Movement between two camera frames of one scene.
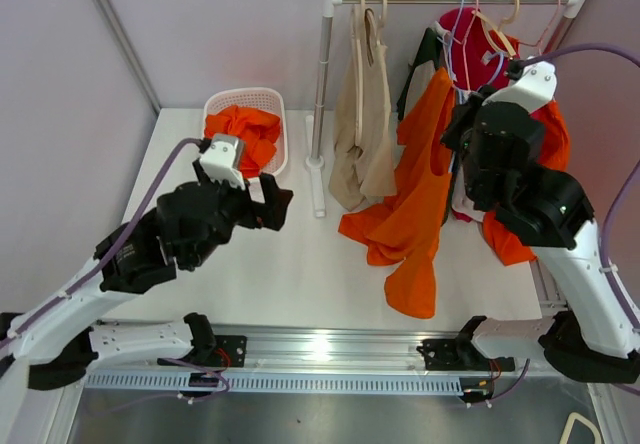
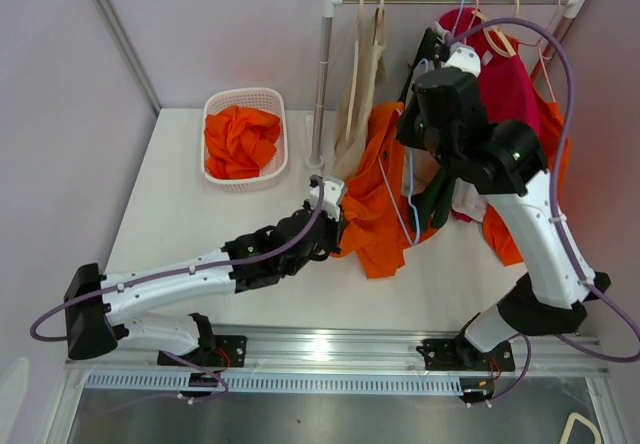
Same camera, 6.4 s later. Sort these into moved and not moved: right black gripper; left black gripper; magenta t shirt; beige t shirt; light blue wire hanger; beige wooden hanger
Moved: right black gripper; light blue wire hanger; left black gripper; beige wooden hanger
Not moved: magenta t shirt; beige t shirt
